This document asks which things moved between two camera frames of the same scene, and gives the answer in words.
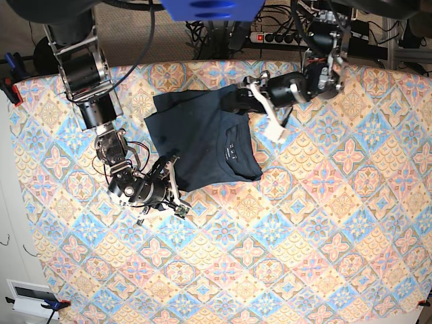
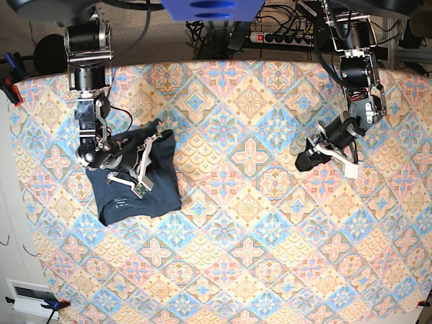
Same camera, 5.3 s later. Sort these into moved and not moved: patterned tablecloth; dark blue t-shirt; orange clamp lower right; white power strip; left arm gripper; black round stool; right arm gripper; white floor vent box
Moved: left arm gripper; dark blue t-shirt; right arm gripper
Not moved: patterned tablecloth; white power strip; orange clamp lower right; black round stool; white floor vent box
